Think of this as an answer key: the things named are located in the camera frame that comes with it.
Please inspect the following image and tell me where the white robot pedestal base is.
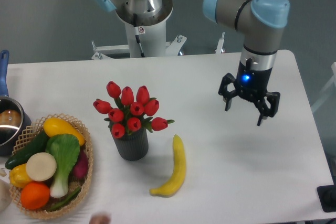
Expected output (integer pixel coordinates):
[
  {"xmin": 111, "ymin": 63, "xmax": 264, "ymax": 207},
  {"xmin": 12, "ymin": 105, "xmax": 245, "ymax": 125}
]
[{"xmin": 91, "ymin": 0, "xmax": 187, "ymax": 60}]

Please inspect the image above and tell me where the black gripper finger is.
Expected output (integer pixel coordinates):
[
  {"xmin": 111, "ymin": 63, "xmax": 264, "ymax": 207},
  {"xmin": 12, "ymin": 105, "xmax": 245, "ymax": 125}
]
[
  {"xmin": 256, "ymin": 91, "xmax": 280, "ymax": 126},
  {"xmin": 218, "ymin": 73, "xmax": 237, "ymax": 111}
]

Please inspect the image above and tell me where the woven wicker basket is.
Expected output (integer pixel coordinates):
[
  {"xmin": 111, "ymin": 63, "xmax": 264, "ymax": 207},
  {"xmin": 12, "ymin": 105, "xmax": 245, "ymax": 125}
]
[{"xmin": 9, "ymin": 114, "xmax": 93, "ymax": 220}]

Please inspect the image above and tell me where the green bok choy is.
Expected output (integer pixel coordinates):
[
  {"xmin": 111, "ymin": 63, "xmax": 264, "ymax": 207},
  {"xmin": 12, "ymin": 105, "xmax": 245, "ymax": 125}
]
[{"xmin": 46, "ymin": 134, "xmax": 80, "ymax": 198}]

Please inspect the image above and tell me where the white garlic piece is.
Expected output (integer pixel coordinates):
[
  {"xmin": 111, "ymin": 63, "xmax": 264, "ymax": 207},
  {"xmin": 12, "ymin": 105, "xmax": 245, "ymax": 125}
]
[{"xmin": 0, "ymin": 168, "xmax": 7, "ymax": 177}]

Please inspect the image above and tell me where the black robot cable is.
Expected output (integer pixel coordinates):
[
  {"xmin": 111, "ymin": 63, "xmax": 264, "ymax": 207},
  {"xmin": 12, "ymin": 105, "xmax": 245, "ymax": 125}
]
[{"xmin": 132, "ymin": 13, "xmax": 146, "ymax": 58}]

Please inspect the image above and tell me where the purple sweet potato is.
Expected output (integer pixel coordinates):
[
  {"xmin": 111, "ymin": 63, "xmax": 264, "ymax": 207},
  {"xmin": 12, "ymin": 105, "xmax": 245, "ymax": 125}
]
[{"xmin": 72, "ymin": 150, "xmax": 89, "ymax": 179}]

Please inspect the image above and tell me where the blurred hand at bottom edge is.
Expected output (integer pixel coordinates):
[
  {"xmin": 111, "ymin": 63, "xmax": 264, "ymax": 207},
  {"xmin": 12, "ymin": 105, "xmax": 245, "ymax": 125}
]
[{"xmin": 89, "ymin": 214, "xmax": 111, "ymax": 224}]

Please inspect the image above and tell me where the green chili pepper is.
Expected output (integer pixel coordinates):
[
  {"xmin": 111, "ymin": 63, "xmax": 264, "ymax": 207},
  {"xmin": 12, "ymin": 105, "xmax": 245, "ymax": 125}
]
[{"xmin": 47, "ymin": 187, "xmax": 81, "ymax": 212}]

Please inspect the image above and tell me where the blue handled steel pot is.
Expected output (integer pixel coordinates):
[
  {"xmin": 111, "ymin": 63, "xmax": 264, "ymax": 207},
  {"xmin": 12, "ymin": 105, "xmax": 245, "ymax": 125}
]
[{"xmin": 1, "ymin": 50, "xmax": 31, "ymax": 156}]

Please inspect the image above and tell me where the red tulip bouquet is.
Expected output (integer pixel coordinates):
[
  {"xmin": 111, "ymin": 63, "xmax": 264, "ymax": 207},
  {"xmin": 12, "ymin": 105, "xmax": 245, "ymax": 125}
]
[{"xmin": 93, "ymin": 81, "xmax": 174, "ymax": 139}]

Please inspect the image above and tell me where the dark green cucumber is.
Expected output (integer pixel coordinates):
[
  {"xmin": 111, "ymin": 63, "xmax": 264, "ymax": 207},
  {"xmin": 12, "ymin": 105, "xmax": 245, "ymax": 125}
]
[{"xmin": 5, "ymin": 130, "xmax": 49, "ymax": 170}]

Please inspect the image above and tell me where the orange fruit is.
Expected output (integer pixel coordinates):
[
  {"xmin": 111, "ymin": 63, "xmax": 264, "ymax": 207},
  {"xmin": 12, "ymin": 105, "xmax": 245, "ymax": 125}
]
[{"xmin": 20, "ymin": 182, "xmax": 50, "ymax": 210}]

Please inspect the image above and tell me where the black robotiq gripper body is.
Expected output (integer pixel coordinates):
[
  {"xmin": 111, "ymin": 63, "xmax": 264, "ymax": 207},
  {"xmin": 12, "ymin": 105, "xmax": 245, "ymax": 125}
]
[{"xmin": 234, "ymin": 62, "xmax": 272, "ymax": 103}]

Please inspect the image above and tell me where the yellow squash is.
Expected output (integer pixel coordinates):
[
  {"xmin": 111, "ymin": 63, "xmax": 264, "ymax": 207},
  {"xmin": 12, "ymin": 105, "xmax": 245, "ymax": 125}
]
[{"xmin": 43, "ymin": 118, "xmax": 85, "ymax": 146}]

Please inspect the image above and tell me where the black device at table edge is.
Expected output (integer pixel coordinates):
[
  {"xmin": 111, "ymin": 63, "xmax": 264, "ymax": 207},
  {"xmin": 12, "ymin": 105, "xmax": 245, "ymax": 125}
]
[{"xmin": 317, "ymin": 185, "xmax": 335, "ymax": 212}]

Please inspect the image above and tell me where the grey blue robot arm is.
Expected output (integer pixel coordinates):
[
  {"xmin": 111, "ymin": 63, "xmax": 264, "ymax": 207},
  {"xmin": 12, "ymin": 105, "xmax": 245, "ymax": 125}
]
[{"xmin": 94, "ymin": 0, "xmax": 290, "ymax": 120}]

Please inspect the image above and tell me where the yellow banana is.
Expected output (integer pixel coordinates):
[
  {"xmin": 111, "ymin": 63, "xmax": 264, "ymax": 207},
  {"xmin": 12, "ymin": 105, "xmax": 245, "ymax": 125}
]
[{"xmin": 149, "ymin": 134, "xmax": 186, "ymax": 197}]

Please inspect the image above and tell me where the white plate at left edge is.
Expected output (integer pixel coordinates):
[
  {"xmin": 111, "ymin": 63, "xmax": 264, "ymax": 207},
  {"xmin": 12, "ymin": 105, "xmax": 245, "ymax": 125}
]
[{"xmin": 0, "ymin": 179, "xmax": 12, "ymax": 212}]

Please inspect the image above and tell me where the yellow bell pepper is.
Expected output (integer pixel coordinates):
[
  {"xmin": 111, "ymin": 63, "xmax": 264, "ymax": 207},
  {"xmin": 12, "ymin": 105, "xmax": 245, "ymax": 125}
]
[{"xmin": 9, "ymin": 164, "xmax": 33, "ymax": 188}]

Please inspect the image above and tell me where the white frame at right edge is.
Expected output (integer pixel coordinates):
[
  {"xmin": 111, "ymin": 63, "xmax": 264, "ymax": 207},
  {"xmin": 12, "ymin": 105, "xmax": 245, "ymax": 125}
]
[{"xmin": 311, "ymin": 62, "xmax": 335, "ymax": 113}]

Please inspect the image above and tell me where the white round radish slice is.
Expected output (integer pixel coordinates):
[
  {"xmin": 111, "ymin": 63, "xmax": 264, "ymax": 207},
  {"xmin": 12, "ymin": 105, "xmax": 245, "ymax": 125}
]
[{"xmin": 26, "ymin": 152, "xmax": 57, "ymax": 182}]

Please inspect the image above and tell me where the dark grey ribbed vase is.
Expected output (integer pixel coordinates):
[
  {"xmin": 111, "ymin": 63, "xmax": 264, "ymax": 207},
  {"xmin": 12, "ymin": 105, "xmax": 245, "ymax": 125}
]
[{"xmin": 113, "ymin": 128, "xmax": 149, "ymax": 161}]

